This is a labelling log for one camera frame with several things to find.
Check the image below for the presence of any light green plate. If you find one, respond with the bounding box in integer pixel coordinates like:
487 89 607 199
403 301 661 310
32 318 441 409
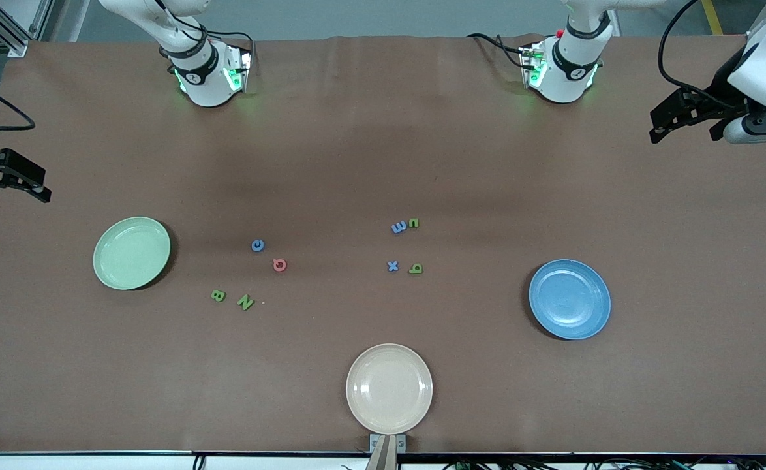
93 217 172 290

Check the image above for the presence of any blue plate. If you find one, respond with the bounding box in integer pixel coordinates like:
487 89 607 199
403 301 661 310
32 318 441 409
529 259 612 341

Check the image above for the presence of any brown table cover sheet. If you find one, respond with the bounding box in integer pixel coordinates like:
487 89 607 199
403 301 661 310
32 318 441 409
0 34 766 456

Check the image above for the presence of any beige plate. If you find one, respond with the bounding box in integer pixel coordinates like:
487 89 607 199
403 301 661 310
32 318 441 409
346 343 434 435

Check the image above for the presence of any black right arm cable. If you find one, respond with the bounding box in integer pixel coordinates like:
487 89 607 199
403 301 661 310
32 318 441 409
0 74 36 133

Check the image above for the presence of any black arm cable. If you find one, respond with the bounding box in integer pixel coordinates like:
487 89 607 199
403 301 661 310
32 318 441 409
657 0 716 92
0 74 36 133

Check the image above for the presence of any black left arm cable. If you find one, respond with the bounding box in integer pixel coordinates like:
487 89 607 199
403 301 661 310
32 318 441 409
657 0 716 92

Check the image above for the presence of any aluminium frame profile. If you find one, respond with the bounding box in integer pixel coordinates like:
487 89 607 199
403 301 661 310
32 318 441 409
0 0 54 58

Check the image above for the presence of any black base cable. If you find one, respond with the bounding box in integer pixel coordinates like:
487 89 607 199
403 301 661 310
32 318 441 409
467 33 529 69
181 16 256 72

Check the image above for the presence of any white table edge rail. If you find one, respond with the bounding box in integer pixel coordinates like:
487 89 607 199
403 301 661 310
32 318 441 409
0 450 766 470

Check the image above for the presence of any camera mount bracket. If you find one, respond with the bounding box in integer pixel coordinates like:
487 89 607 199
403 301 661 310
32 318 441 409
369 433 407 470

